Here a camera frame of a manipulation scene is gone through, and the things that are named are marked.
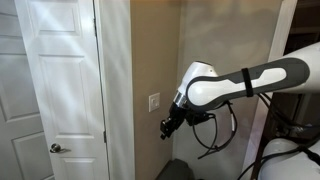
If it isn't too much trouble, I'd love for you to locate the white light switch plate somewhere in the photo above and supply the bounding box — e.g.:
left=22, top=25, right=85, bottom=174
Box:
left=148, top=92, right=161, bottom=113

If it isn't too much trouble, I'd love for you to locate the dark grey floor object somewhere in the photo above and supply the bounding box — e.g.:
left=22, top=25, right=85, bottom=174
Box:
left=156, top=158, right=198, bottom=180

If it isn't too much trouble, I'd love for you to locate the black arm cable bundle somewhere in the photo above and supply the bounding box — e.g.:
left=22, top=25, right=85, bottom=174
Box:
left=256, top=92, right=320, bottom=136

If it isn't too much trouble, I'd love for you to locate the black looping gripper cable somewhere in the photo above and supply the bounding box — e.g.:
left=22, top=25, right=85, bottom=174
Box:
left=191, top=99, right=238, bottom=160

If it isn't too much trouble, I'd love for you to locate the dark wooden shelf unit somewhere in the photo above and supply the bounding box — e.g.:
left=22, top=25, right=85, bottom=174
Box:
left=251, top=0, right=320, bottom=180

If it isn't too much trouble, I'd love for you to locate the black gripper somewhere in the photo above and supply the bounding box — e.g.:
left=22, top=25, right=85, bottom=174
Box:
left=159, top=102, right=188, bottom=141

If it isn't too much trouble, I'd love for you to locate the black velcro strap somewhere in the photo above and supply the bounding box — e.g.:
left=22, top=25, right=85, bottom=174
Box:
left=241, top=67, right=254, bottom=98

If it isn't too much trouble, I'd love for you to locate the black base cable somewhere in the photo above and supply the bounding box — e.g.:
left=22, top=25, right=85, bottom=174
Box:
left=236, top=138, right=320, bottom=180

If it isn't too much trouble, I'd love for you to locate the white panel door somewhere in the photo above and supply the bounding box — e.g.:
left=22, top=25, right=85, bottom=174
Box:
left=0, top=0, right=56, bottom=180
left=13, top=0, right=111, bottom=180

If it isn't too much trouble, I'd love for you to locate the white door frame trim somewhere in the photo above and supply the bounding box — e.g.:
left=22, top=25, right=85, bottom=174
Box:
left=93, top=0, right=136, bottom=180

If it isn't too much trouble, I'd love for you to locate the white doorway trim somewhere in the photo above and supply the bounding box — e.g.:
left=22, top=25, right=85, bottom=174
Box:
left=240, top=0, right=298, bottom=180

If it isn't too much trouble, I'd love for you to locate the silver door knob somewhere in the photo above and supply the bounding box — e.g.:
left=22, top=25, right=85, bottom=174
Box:
left=49, top=142, right=72, bottom=154

